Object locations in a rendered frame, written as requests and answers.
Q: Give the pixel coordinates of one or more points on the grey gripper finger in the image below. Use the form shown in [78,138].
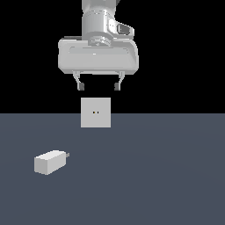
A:
[79,81]
[119,81]

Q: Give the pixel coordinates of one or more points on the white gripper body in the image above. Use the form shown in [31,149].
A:
[96,58]

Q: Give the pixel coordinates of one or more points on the white box charger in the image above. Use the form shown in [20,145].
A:
[48,162]

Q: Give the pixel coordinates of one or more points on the white square wall socket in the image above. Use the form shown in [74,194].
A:
[95,112]

